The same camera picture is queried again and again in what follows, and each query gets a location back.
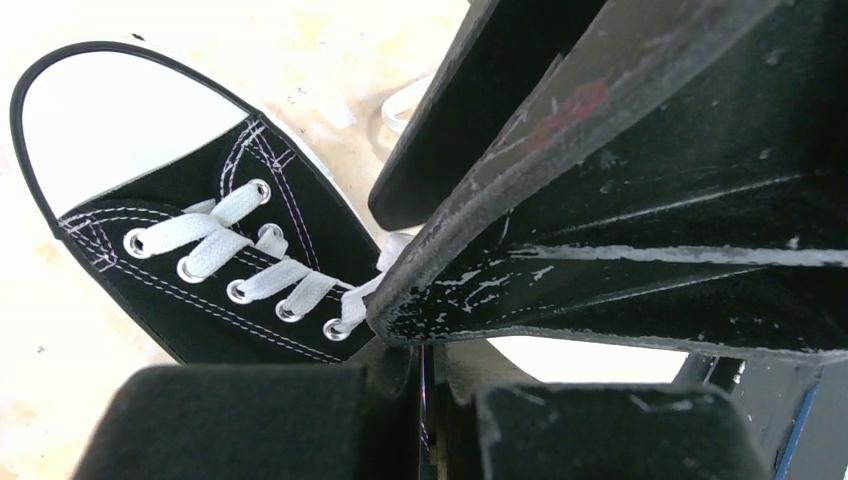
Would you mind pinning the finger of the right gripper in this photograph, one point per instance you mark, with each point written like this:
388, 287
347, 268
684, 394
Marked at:
678, 180
501, 52

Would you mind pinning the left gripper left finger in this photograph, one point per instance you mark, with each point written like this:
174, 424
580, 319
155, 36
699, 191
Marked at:
354, 420

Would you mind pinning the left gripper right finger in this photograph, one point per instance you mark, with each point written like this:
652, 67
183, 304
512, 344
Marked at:
494, 421

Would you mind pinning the white shoelace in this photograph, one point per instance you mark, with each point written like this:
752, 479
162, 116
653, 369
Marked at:
260, 267

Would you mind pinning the black white canvas sneaker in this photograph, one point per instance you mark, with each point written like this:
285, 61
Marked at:
111, 136

